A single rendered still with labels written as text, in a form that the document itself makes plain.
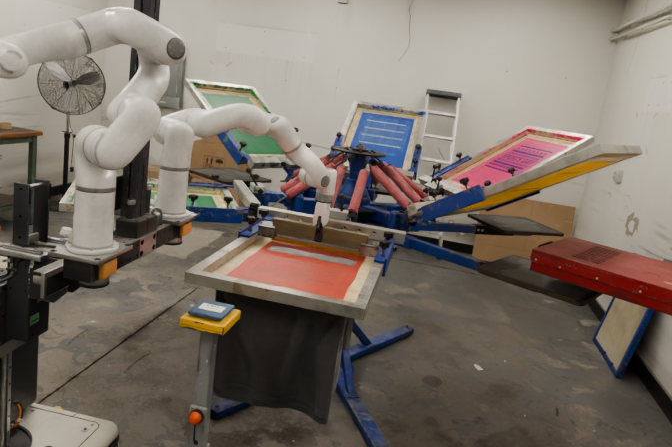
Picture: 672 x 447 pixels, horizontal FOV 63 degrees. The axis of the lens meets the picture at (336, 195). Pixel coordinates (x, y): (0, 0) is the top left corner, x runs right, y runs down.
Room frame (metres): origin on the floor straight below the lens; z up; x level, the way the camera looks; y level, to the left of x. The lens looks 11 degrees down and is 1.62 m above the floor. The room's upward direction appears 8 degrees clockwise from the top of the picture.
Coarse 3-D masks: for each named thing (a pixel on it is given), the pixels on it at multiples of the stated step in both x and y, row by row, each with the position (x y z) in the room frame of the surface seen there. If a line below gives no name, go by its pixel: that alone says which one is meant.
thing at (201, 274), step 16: (240, 240) 2.08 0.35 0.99; (256, 240) 2.22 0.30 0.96; (224, 256) 1.88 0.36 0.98; (192, 272) 1.66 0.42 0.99; (208, 272) 1.68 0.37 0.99; (224, 288) 1.64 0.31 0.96; (240, 288) 1.63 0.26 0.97; (256, 288) 1.62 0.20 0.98; (272, 288) 1.62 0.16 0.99; (368, 288) 1.74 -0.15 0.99; (288, 304) 1.60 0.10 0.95; (304, 304) 1.59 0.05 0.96; (320, 304) 1.58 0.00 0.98; (336, 304) 1.57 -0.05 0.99; (352, 304) 1.58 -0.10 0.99; (368, 304) 1.65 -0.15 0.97
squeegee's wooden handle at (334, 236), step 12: (276, 228) 2.23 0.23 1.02; (288, 228) 2.22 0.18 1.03; (300, 228) 2.22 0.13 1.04; (312, 228) 2.21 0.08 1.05; (324, 228) 2.20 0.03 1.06; (336, 228) 2.21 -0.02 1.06; (312, 240) 2.21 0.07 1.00; (324, 240) 2.20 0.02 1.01; (336, 240) 2.19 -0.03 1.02; (348, 240) 2.18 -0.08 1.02; (360, 240) 2.17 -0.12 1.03
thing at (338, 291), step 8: (336, 256) 2.16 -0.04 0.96; (344, 256) 2.18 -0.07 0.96; (352, 256) 2.19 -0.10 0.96; (328, 264) 2.04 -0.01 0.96; (336, 264) 2.06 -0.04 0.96; (360, 264) 2.10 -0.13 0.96; (344, 272) 1.98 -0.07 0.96; (352, 272) 1.99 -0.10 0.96; (344, 280) 1.89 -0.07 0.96; (352, 280) 1.90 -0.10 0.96; (296, 288) 1.74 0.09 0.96; (304, 288) 1.75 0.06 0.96; (312, 288) 1.76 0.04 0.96; (320, 288) 1.77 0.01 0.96; (328, 288) 1.78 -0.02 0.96; (336, 288) 1.79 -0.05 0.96; (344, 288) 1.81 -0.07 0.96; (328, 296) 1.71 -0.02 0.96; (336, 296) 1.72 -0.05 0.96; (344, 296) 1.73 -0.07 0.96
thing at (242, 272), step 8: (272, 240) 2.27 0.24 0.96; (264, 248) 2.14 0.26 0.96; (296, 248) 2.20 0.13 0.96; (304, 248) 2.21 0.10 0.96; (312, 248) 2.23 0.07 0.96; (256, 256) 2.02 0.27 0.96; (264, 256) 2.03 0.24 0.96; (288, 256) 2.08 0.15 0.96; (296, 256) 2.09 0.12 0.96; (304, 256) 2.10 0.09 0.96; (248, 264) 1.92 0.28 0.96; (256, 264) 1.93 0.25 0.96; (232, 272) 1.81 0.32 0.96; (240, 272) 1.82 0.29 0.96; (248, 272) 1.83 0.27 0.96; (256, 280) 1.76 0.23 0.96; (264, 280) 1.78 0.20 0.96; (272, 280) 1.79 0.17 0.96; (280, 280) 1.80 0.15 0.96; (288, 280) 1.81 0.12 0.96
